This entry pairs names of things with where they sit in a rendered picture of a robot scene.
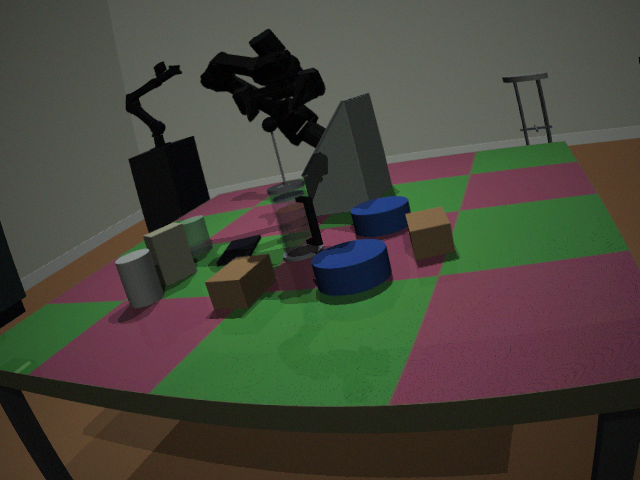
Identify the brown box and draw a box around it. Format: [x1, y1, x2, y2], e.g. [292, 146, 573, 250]
[405, 206, 455, 260]
[205, 254, 276, 309]

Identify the glass french press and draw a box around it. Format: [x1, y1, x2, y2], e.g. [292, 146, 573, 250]
[262, 117, 324, 262]

